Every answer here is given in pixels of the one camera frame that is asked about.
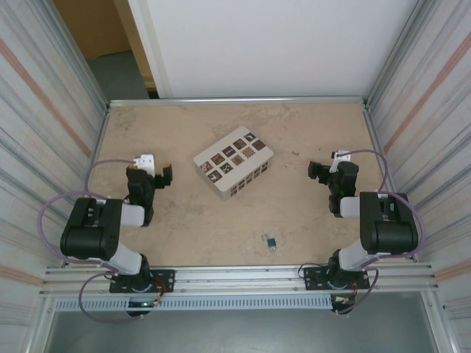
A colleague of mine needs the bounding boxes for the white box with picture stickers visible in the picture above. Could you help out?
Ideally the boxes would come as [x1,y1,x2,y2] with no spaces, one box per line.
[193,126,276,202]

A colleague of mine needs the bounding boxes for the brown board panel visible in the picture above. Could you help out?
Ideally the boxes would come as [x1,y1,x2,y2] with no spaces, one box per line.
[53,0,152,62]

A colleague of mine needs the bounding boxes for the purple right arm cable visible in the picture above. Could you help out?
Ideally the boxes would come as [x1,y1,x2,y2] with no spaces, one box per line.
[333,149,426,316]

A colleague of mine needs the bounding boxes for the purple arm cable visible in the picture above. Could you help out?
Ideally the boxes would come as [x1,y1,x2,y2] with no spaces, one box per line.
[40,158,147,325]
[333,149,426,316]

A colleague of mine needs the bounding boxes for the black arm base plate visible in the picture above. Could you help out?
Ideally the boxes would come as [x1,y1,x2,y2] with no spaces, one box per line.
[109,268,176,294]
[302,265,370,292]

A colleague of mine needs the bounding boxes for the aluminium table end rail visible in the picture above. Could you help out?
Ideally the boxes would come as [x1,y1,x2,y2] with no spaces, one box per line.
[108,96,369,109]

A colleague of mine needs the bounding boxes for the red and black wires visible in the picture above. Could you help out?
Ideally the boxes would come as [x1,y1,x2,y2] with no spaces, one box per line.
[149,277,175,307]
[332,282,361,307]

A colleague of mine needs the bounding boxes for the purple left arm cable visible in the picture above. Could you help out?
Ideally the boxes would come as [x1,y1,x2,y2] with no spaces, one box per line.
[40,158,147,325]

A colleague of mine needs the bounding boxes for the aluminium mounting rail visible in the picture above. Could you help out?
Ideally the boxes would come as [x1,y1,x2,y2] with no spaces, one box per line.
[43,261,441,297]

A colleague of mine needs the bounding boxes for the grey slotted cable duct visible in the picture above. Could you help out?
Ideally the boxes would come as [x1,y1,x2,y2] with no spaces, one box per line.
[54,295,334,311]

